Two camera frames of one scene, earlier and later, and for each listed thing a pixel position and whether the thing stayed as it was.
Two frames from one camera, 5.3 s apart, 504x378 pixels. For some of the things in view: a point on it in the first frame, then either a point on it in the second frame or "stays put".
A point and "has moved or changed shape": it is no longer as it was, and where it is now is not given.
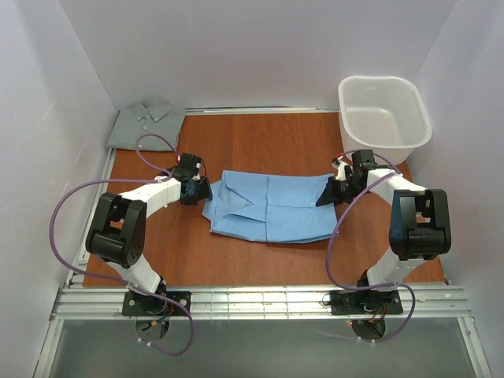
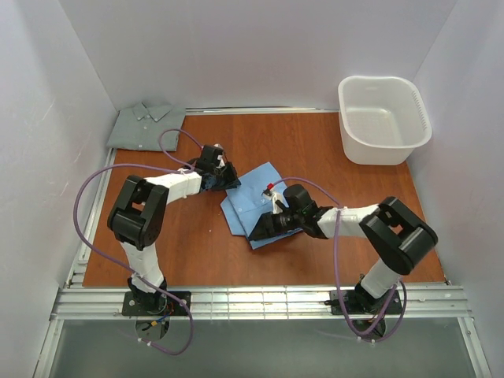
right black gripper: x=340 y=189 -> x=271 y=224
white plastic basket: x=388 y=115 stays put
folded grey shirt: x=144 y=119 stays put
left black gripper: x=194 y=189 -> x=222 y=177
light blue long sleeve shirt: x=270 y=207 has moved or changed shape
